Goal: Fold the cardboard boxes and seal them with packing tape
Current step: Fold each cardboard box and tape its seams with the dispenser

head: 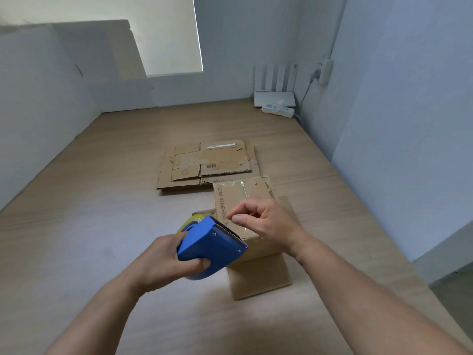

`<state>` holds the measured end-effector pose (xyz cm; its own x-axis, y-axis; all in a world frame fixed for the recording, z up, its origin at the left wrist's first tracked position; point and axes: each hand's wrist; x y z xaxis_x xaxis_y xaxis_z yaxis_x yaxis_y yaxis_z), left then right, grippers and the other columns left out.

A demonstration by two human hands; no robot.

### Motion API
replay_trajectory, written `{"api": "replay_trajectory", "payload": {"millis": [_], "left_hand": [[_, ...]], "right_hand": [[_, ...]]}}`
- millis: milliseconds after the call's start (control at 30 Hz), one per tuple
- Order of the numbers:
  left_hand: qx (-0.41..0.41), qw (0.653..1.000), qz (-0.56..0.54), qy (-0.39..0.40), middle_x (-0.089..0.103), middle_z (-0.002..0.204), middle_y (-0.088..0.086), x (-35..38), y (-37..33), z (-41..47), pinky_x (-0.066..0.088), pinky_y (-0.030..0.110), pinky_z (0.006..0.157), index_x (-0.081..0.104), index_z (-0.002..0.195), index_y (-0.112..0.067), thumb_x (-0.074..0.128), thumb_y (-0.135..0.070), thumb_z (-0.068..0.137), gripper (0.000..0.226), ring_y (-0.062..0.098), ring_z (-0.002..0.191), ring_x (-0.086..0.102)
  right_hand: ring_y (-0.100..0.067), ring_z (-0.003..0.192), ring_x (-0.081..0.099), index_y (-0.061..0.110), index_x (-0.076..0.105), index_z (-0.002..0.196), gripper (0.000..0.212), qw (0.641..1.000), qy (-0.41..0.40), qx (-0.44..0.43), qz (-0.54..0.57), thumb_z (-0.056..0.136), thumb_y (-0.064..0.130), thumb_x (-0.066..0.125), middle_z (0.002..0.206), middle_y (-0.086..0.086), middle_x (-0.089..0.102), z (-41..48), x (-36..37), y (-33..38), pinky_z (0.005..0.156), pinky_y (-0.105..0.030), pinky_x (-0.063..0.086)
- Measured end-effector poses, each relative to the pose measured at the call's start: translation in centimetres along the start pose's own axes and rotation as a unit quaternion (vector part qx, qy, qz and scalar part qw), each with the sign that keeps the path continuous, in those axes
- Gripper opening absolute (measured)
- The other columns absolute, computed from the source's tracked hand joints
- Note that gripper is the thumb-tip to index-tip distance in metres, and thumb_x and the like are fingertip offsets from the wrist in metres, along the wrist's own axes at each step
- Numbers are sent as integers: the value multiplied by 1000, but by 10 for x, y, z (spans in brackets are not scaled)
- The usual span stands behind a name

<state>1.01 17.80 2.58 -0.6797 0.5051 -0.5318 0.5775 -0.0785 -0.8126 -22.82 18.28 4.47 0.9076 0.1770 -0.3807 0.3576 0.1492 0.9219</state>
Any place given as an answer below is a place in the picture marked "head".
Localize person's right hand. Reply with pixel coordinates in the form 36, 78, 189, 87
226, 198, 309, 259

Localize bright window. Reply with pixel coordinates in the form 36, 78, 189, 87
0, 0, 204, 77

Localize plain cardboard box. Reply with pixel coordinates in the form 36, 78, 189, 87
191, 176, 300, 301

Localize person's left hand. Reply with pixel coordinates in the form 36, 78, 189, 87
131, 232, 212, 296

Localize person's right forearm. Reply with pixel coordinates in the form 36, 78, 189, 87
294, 236, 473, 355

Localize white power strip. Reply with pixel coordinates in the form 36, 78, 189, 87
260, 99, 296, 119

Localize large torn cardboard box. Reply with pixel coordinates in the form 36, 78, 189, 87
156, 139, 261, 191

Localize white foam partition board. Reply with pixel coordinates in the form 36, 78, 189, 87
0, 25, 101, 211

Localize white router with antennas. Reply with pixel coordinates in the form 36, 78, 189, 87
253, 62, 299, 107

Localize clear yellowish tape roll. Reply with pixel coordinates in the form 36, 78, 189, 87
176, 214, 206, 233

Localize person's left forearm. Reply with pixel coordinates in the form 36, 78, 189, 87
42, 277, 143, 355

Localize grey power cable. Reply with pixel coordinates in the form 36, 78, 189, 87
295, 70, 321, 126

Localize blue tape dispenser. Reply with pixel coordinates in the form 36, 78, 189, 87
176, 216, 249, 282

